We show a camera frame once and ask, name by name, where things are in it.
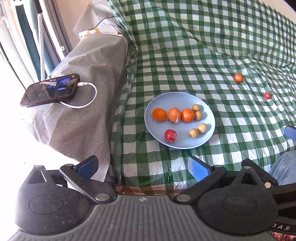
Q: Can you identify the pale orange fruit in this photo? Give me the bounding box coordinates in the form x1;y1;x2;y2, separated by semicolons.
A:
167;108;182;123

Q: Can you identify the small tan fruit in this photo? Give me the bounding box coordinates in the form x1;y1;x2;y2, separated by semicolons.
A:
192;104;201;113
197;123;208;133
189;128;200;138
195;111;203;121

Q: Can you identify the black smartphone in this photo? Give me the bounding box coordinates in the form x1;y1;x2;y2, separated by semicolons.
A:
20;73;80;107

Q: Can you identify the window frame with curtain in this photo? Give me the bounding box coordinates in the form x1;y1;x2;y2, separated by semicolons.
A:
1;1;73;89

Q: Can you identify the tan label on armrest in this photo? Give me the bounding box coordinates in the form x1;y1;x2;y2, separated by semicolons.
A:
78;28;100;39

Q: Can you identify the blue jeans leg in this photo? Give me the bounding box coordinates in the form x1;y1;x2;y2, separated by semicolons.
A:
268;150;296;185

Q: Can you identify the white charging cable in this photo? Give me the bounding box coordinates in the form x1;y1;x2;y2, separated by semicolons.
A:
59;81;98;110

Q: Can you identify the small red fruit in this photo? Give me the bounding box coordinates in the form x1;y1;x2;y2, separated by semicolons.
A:
264;92;272;100

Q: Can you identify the light blue plate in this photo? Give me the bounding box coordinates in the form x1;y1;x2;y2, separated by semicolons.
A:
144;91;216;150

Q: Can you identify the orange-red fruit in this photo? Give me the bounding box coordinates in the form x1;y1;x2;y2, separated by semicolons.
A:
234;73;244;83

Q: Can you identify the green checkered cloth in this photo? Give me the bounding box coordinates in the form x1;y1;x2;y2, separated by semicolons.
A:
110;1;295;195

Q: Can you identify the grey sofa armrest cover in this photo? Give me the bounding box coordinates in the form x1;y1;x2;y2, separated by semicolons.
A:
27;1;132;182

